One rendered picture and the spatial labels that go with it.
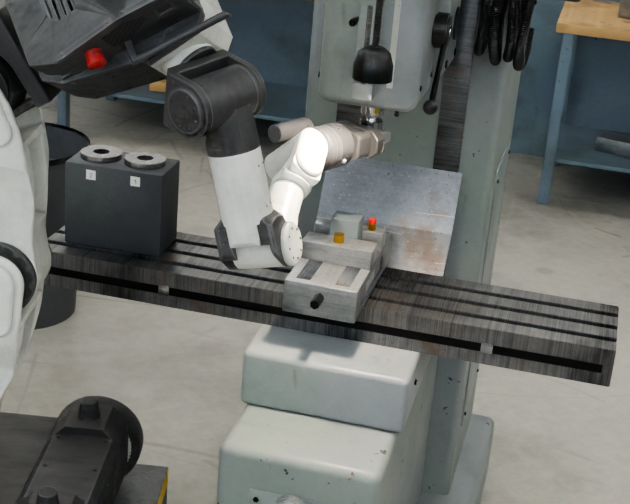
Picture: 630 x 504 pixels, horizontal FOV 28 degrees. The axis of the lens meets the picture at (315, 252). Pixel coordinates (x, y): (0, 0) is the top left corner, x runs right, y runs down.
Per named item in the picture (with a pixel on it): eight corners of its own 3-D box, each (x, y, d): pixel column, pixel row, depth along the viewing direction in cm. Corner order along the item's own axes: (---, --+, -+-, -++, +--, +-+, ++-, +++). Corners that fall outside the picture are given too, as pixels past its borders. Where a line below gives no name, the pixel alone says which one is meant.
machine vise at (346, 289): (354, 324, 248) (359, 273, 244) (281, 311, 251) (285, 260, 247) (389, 262, 280) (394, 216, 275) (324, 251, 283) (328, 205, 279)
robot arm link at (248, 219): (284, 280, 212) (258, 154, 205) (214, 284, 217) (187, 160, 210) (306, 256, 222) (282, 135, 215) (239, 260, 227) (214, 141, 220)
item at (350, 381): (404, 435, 249) (410, 382, 244) (236, 403, 256) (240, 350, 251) (442, 333, 294) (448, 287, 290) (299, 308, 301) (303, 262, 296)
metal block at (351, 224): (356, 249, 262) (358, 222, 260) (328, 244, 263) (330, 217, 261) (361, 240, 266) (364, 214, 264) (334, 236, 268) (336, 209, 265)
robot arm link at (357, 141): (388, 123, 248) (351, 133, 239) (383, 169, 251) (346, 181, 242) (338, 108, 255) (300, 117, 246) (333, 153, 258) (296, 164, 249)
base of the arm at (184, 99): (189, 159, 206) (212, 112, 198) (140, 105, 209) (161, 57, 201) (251, 133, 216) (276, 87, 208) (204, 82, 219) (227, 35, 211)
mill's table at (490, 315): (609, 387, 249) (616, 351, 246) (33, 282, 273) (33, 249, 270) (612, 339, 270) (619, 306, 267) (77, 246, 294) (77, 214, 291)
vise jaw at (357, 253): (370, 270, 256) (372, 252, 255) (299, 258, 259) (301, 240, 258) (376, 260, 261) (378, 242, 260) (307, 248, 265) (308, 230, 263)
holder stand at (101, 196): (159, 257, 272) (162, 169, 264) (64, 242, 275) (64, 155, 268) (177, 238, 283) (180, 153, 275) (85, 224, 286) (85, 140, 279)
